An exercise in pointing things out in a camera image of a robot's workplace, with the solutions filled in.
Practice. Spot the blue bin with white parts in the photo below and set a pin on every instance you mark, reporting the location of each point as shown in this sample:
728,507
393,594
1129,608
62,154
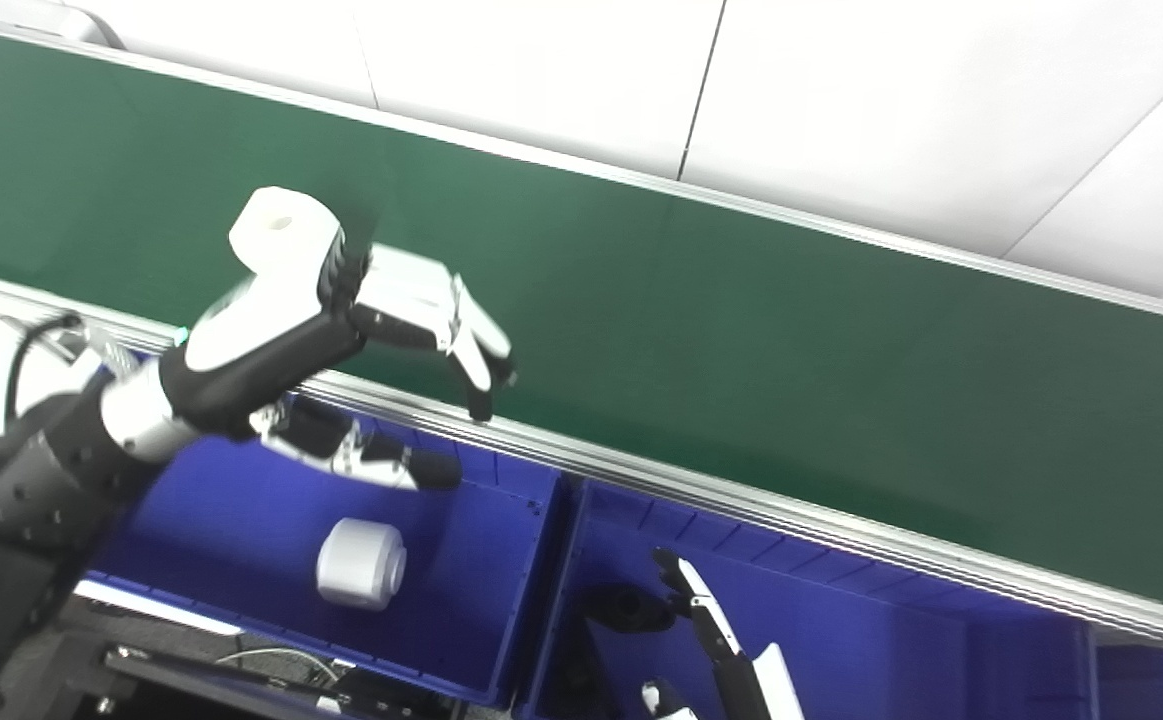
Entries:
241,530

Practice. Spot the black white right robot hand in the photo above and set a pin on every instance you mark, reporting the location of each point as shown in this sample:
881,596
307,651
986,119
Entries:
741,690

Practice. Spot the blue bin with black parts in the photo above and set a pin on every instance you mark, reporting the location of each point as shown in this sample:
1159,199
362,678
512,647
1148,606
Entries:
891,640

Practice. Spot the green conveyor belt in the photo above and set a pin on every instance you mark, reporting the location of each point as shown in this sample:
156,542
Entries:
741,350

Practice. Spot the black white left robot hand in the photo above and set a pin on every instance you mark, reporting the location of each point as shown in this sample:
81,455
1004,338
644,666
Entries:
261,330

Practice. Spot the black flanged part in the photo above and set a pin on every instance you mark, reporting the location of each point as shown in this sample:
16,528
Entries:
631,608

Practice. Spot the empty blue bin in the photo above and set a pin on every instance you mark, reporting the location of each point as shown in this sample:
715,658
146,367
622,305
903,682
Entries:
1141,680

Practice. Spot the grey conveyor end housing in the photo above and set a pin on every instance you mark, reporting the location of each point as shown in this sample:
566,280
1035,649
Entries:
61,18

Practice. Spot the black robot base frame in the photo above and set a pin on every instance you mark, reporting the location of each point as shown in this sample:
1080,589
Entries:
241,672

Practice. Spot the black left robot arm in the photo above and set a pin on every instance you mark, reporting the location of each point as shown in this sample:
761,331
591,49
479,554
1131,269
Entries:
31,500

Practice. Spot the white cylindrical part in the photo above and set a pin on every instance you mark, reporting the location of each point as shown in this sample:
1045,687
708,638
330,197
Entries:
276,235
356,565

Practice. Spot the thin aluminium conveyor side rail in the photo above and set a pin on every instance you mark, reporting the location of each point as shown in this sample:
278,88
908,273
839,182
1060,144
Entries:
591,170

